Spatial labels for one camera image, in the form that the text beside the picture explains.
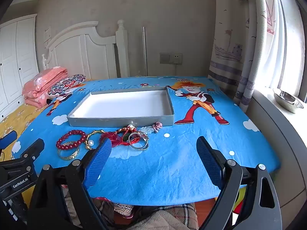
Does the folded pink floral quilt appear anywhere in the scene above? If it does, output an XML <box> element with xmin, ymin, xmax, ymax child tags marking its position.
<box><xmin>22</xmin><ymin>66</ymin><xmax>68</xmax><ymax>107</ymax></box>

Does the red braided cord bracelet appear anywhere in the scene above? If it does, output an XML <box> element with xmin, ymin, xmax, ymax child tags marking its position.
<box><xmin>116</xmin><ymin>124</ymin><xmax>142</xmax><ymax>146</ymax></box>

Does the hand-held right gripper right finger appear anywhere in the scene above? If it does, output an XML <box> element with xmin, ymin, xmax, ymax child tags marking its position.
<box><xmin>195</xmin><ymin>135</ymin><xmax>283</xmax><ymax>230</ymax></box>

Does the white wardrobe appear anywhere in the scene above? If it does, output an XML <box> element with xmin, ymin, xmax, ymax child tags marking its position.
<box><xmin>0</xmin><ymin>14</ymin><xmax>40</xmax><ymax>122</ymax></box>

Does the metal bowl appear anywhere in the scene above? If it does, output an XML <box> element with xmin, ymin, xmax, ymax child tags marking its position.
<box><xmin>273</xmin><ymin>88</ymin><xmax>305</xmax><ymax>113</ymax></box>

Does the silver bangle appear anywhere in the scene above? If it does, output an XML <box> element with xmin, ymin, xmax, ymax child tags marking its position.
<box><xmin>128</xmin><ymin>132</ymin><xmax>145</xmax><ymax>147</ymax></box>
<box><xmin>133</xmin><ymin>134</ymin><xmax>149</xmax><ymax>151</ymax></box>

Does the red bead bracelet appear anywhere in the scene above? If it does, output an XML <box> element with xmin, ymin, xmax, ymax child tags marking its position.
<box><xmin>56</xmin><ymin>129</ymin><xmax>86</xmax><ymax>151</ymax></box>

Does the red fabric rose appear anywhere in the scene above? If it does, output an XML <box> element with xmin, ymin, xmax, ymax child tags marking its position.
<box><xmin>100</xmin><ymin>132</ymin><xmax>123</xmax><ymax>146</ymax></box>

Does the yellow floral bed sheet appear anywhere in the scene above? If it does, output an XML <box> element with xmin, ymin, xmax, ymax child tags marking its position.
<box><xmin>0</xmin><ymin>101</ymin><xmax>50</xmax><ymax>197</ymax></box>

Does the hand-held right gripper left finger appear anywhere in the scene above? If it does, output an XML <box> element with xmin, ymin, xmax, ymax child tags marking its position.
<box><xmin>26</xmin><ymin>138</ymin><xmax>113</xmax><ymax>230</ymax></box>

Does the plaid cloth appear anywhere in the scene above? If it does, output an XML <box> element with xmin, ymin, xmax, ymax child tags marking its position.
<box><xmin>62</xmin><ymin>184</ymin><xmax>200</xmax><ymax>230</ymax></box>

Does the ship printed curtain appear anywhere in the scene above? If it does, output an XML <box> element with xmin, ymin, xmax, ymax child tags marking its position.
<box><xmin>209</xmin><ymin>0</ymin><xmax>276</xmax><ymax>113</ymax></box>

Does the white wooden headboard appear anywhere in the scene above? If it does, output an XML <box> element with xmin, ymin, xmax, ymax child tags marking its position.
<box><xmin>42</xmin><ymin>19</ymin><xmax>131</xmax><ymax>79</ymax></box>

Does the clear crystal bracelet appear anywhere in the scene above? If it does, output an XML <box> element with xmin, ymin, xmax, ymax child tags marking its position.
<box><xmin>138</xmin><ymin>126</ymin><xmax>155</xmax><ymax>136</ymax></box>

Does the grey wall socket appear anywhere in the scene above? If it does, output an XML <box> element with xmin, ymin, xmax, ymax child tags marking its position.
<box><xmin>171</xmin><ymin>52</ymin><xmax>183</xmax><ymax>65</ymax></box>

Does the grey wall switch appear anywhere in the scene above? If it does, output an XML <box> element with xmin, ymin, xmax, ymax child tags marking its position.
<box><xmin>159</xmin><ymin>52</ymin><xmax>171</xmax><ymax>64</ymax></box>

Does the white pipe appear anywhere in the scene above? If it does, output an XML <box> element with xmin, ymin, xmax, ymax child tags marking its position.
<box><xmin>246</xmin><ymin>0</ymin><xmax>267</xmax><ymax>99</ymax></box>

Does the gold bangle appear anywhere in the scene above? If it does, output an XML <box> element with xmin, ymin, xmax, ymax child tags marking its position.
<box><xmin>57</xmin><ymin>141</ymin><xmax>80</xmax><ymax>161</ymax></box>

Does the white sheer curtain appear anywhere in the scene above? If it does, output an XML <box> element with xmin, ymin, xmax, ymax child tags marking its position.
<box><xmin>261</xmin><ymin>0</ymin><xmax>303</xmax><ymax>96</ymax></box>

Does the metal pole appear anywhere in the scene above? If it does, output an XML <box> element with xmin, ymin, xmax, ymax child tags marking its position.
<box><xmin>141</xmin><ymin>26</ymin><xmax>148</xmax><ymax>77</ymax></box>

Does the gold bamboo bracelet with pearl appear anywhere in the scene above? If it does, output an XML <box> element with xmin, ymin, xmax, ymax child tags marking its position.
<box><xmin>83</xmin><ymin>129</ymin><xmax>106</xmax><ymax>150</ymax></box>

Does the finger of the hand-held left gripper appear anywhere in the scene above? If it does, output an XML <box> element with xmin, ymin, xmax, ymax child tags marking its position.
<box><xmin>0</xmin><ymin>138</ymin><xmax>45</xmax><ymax>173</ymax></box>
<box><xmin>0</xmin><ymin>131</ymin><xmax>18</xmax><ymax>149</ymax></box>

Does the grey cardboard tray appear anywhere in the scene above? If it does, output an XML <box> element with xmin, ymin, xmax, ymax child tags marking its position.
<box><xmin>67</xmin><ymin>86</ymin><xmax>174</xmax><ymax>127</ymax></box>

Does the grey window sill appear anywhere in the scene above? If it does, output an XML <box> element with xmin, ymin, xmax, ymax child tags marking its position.
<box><xmin>251</xmin><ymin>86</ymin><xmax>307</xmax><ymax>216</ymax></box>

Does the mandala patterned pillow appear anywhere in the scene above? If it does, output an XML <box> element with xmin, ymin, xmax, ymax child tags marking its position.
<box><xmin>48</xmin><ymin>74</ymin><xmax>86</xmax><ymax>96</ymax></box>

